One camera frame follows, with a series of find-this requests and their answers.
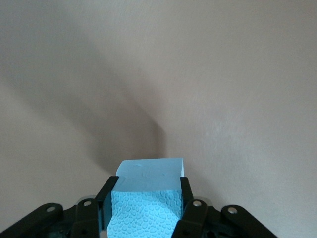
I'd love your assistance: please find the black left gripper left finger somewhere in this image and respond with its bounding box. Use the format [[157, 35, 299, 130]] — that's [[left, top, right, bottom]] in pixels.
[[0, 176, 119, 238]]

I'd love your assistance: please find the brown table mat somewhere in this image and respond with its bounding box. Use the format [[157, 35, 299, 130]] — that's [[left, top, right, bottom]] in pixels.
[[0, 0, 317, 238]]

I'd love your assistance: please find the light blue foam block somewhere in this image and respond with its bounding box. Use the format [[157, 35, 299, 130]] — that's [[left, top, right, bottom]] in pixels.
[[106, 157, 185, 238]]

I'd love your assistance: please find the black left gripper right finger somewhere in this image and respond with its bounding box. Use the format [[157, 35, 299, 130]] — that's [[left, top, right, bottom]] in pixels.
[[173, 176, 275, 238]]

